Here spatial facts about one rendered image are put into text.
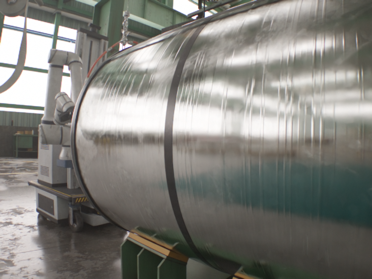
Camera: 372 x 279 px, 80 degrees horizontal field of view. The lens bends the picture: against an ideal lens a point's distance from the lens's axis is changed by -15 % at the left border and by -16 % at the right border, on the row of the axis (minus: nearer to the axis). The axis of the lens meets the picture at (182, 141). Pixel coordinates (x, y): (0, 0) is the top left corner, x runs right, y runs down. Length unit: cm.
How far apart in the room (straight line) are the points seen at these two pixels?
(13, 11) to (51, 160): 139
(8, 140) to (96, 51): 881
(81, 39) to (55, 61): 50
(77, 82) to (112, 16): 354
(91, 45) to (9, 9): 127
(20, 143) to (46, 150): 788
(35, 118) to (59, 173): 917
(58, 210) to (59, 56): 123
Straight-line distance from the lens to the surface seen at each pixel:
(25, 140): 1046
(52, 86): 211
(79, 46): 251
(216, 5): 242
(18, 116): 1145
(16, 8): 153
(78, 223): 217
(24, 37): 151
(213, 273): 157
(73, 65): 210
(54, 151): 245
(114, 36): 526
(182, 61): 78
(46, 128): 210
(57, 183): 249
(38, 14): 1265
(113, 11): 545
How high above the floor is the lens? 76
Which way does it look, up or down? level
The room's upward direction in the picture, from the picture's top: 2 degrees clockwise
